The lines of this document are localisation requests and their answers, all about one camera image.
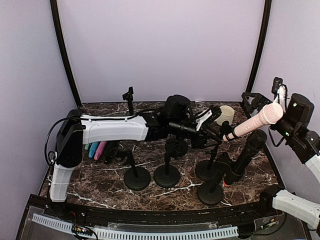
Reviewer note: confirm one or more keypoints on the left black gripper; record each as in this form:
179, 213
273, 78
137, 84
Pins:
200, 142

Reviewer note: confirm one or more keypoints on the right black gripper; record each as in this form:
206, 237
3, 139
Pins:
259, 99

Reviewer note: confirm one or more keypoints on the cream pink microphone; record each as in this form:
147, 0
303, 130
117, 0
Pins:
268, 115

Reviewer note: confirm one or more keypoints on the black mic stand cream mic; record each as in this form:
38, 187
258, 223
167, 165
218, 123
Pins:
205, 170

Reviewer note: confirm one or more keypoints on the black mic stand blue mic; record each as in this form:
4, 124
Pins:
128, 96

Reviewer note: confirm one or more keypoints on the blue microphone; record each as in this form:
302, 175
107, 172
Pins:
93, 149

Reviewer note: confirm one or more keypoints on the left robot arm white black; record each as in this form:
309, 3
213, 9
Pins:
174, 118

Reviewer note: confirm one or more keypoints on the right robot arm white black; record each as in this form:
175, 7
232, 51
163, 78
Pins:
293, 127

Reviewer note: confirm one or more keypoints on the black microphone orange base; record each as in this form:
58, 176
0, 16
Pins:
254, 143

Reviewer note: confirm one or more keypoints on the beige mug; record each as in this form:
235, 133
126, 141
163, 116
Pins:
227, 114

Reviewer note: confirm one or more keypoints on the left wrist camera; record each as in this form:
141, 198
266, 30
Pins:
210, 114

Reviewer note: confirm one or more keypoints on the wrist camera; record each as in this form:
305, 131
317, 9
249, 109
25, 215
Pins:
210, 114
280, 91

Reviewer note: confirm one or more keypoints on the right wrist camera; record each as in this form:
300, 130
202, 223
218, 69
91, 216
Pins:
280, 91

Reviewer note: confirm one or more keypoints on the right black frame post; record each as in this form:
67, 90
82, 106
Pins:
260, 45

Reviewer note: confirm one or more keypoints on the black frame post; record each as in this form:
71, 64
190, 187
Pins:
260, 45
63, 52

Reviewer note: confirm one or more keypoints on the black front table rail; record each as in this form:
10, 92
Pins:
240, 214

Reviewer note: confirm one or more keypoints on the white slotted cable duct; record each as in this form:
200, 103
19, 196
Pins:
135, 232

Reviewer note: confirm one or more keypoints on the left black frame post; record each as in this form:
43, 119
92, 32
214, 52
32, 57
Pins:
63, 52

